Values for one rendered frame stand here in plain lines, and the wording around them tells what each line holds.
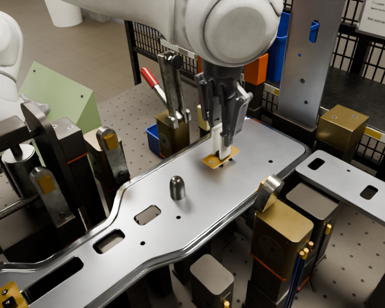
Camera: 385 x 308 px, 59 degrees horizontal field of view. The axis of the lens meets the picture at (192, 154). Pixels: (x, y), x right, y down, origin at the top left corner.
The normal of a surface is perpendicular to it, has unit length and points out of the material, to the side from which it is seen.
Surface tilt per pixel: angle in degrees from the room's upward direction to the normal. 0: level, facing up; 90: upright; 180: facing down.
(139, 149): 0
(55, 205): 78
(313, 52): 90
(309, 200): 0
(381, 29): 90
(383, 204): 0
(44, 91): 42
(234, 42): 91
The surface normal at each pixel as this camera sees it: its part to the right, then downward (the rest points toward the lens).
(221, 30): 0.21, 0.67
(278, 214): -0.04, -0.76
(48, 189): 0.65, 0.29
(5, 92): 0.89, -0.12
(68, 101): -0.47, -0.22
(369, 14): -0.74, 0.46
